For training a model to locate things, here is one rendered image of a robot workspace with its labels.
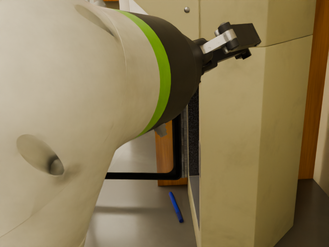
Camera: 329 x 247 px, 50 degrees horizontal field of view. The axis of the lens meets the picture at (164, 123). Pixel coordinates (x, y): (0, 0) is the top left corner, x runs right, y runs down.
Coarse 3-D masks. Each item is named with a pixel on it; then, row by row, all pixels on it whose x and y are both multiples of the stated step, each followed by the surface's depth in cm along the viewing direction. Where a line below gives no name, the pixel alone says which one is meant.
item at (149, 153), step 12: (156, 132) 98; (168, 132) 98; (132, 144) 100; (144, 144) 100; (156, 144) 99; (168, 144) 99; (120, 156) 102; (132, 156) 101; (144, 156) 101; (156, 156) 101; (168, 156) 100; (120, 168) 103; (132, 168) 103; (144, 168) 102; (156, 168) 102; (168, 168) 101
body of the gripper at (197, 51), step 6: (186, 36) 31; (192, 42) 31; (198, 42) 32; (204, 42) 33; (192, 48) 30; (198, 48) 32; (198, 54) 31; (204, 54) 32; (210, 54) 33; (198, 60) 31; (204, 60) 33; (198, 66) 31; (198, 72) 31; (198, 78) 31; (198, 84) 32
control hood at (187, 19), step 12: (144, 0) 56; (156, 0) 56; (168, 0) 56; (180, 0) 56; (192, 0) 56; (156, 12) 57; (168, 12) 57; (180, 12) 57; (192, 12) 57; (180, 24) 58; (192, 24) 58; (192, 36) 58
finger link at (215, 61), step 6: (216, 54) 37; (222, 54) 38; (228, 54) 39; (234, 54) 39; (240, 54) 42; (246, 54) 42; (210, 60) 37; (216, 60) 37; (222, 60) 39; (204, 66) 38; (210, 66) 36; (216, 66) 37; (204, 72) 35
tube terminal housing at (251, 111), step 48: (240, 0) 57; (288, 0) 62; (288, 48) 66; (240, 96) 62; (288, 96) 70; (240, 144) 65; (288, 144) 75; (240, 192) 69; (288, 192) 81; (240, 240) 73
